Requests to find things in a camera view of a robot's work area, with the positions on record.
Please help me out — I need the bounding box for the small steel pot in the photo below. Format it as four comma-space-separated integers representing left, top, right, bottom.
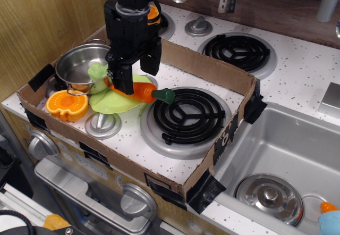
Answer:
55, 43, 111, 96

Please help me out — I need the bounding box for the back right black burner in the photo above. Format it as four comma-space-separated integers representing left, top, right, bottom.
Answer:
198, 33, 278, 80

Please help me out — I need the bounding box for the light green plate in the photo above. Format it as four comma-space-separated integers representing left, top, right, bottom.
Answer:
89, 74, 151, 114

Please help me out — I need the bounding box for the grey sink basin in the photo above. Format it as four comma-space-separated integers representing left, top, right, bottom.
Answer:
214, 103, 339, 234

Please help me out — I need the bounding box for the front silver stove knob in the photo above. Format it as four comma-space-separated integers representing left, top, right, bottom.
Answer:
85, 113, 122, 139

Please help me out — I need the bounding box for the back orange half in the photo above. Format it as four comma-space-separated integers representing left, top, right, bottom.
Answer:
147, 5, 161, 26

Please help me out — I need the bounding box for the orange toy carrot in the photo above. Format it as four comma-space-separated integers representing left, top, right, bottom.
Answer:
110, 82, 175, 104

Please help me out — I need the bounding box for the front right black burner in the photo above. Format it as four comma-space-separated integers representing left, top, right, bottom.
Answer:
140, 87, 232, 160

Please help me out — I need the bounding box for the back silver stove knob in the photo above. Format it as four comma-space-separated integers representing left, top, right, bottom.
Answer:
184, 16, 213, 37

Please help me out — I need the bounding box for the silver oven door handle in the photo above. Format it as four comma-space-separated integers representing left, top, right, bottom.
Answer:
35, 159, 152, 234

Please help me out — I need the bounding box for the orange cloth piece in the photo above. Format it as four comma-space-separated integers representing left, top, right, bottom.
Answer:
42, 214, 70, 231

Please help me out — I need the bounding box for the blue orange toy bottle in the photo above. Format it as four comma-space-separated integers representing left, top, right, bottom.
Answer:
318, 202, 340, 235

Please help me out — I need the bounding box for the silver stove knob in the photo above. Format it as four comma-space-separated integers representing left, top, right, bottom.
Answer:
184, 16, 213, 37
85, 113, 122, 139

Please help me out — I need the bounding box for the right oven knob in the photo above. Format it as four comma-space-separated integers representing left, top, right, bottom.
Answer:
120, 183, 157, 219

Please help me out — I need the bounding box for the steel pot lid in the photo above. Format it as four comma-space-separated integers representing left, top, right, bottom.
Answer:
234, 173, 304, 227

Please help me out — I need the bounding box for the oven knob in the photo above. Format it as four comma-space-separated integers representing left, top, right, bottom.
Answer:
28, 130, 60, 160
120, 183, 157, 219

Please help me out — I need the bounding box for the left oven knob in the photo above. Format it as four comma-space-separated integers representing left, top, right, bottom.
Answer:
28, 130, 60, 160

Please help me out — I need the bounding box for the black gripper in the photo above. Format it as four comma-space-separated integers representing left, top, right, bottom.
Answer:
104, 0, 162, 95

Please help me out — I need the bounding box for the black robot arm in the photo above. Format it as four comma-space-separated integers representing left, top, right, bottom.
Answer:
104, 0, 162, 95

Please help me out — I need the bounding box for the green toy lettuce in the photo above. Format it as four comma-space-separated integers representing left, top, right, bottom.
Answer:
88, 62, 112, 83

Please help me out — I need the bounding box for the cardboard fence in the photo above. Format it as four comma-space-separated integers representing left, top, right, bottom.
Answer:
17, 40, 266, 213

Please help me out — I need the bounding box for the silver faucet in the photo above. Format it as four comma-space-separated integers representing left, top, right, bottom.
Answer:
317, 0, 339, 22

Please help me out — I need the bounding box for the black burner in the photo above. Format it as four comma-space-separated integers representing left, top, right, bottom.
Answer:
158, 12, 175, 40
140, 87, 232, 160
198, 33, 278, 80

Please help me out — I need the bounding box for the front orange half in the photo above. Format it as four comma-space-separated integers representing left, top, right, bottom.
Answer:
45, 90, 89, 122

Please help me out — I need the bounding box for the back left black burner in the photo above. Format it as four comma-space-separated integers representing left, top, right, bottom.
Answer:
158, 12, 175, 40

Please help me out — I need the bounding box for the black cable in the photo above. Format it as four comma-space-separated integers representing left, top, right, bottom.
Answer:
0, 209, 34, 235

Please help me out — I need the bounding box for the orange half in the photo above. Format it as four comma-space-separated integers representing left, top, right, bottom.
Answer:
45, 90, 89, 122
147, 5, 161, 26

